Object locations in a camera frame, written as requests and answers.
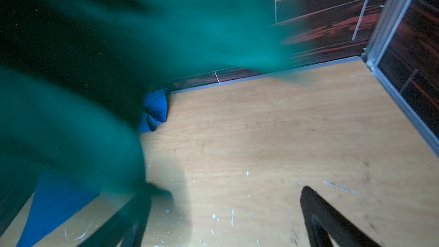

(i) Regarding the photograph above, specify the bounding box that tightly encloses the green cloth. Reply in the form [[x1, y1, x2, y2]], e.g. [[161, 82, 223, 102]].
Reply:
[[1, 0, 296, 230]]

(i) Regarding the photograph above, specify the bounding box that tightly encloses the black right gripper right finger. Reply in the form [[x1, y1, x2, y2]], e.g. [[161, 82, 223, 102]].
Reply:
[[300, 186, 379, 247]]

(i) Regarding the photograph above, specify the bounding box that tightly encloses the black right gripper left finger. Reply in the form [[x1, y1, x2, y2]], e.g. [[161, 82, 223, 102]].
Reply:
[[80, 188, 152, 247]]

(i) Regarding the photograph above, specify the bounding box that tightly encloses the blue cloth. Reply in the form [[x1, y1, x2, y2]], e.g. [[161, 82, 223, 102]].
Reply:
[[17, 88, 169, 247]]

